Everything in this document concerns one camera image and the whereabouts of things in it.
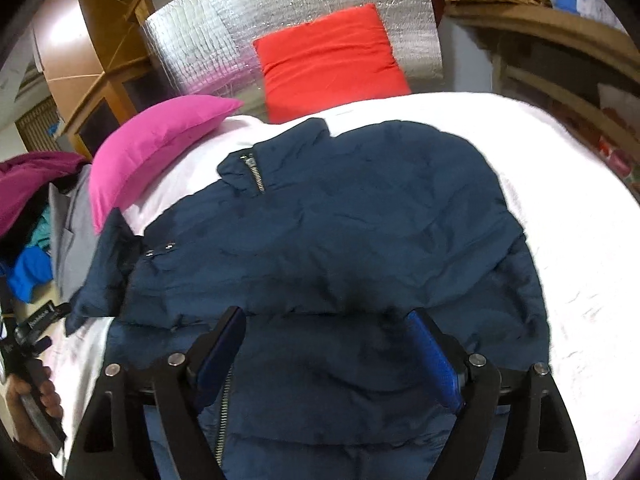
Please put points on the magenta garment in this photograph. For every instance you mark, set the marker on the magenta garment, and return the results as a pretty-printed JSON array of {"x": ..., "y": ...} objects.
[{"x": 30, "y": 185}]

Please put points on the grey garment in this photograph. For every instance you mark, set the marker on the grey garment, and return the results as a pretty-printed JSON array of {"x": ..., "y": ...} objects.
[{"x": 70, "y": 240}]

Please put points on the navy padded jacket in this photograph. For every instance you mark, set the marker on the navy padded jacket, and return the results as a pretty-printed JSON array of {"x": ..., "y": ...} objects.
[{"x": 345, "y": 240}]

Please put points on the white textured blanket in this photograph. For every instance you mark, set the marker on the white textured blanket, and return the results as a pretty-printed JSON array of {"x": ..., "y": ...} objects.
[{"x": 565, "y": 240}]

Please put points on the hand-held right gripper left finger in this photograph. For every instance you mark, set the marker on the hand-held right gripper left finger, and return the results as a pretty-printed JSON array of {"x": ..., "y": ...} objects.
[{"x": 220, "y": 355}]

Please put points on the red pillow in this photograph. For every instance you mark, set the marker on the red pillow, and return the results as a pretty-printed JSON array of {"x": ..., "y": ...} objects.
[{"x": 327, "y": 65}]

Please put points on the pink pillow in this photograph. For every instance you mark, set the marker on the pink pillow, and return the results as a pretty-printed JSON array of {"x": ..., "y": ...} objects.
[{"x": 150, "y": 152}]

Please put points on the wooden shelf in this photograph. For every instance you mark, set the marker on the wooden shelf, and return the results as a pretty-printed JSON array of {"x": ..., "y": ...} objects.
[{"x": 565, "y": 70}]

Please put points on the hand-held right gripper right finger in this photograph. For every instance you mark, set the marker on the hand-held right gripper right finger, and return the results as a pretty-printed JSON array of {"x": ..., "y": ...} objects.
[{"x": 440, "y": 367}]

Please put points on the blue garment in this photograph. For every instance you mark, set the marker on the blue garment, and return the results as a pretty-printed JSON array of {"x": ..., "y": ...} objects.
[{"x": 32, "y": 272}]

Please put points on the silver foil insulation sheet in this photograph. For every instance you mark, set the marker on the silver foil insulation sheet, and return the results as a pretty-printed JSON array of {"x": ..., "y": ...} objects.
[{"x": 210, "y": 45}]

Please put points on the teal garment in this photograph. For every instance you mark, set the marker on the teal garment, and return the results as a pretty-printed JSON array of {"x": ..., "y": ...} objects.
[{"x": 42, "y": 232}]

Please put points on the wooden cabinet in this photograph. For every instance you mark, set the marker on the wooden cabinet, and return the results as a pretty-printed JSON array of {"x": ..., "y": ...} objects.
[{"x": 95, "y": 50}]

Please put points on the person's left hand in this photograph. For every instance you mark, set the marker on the person's left hand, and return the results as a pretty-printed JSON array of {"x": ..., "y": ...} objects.
[{"x": 45, "y": 397}]

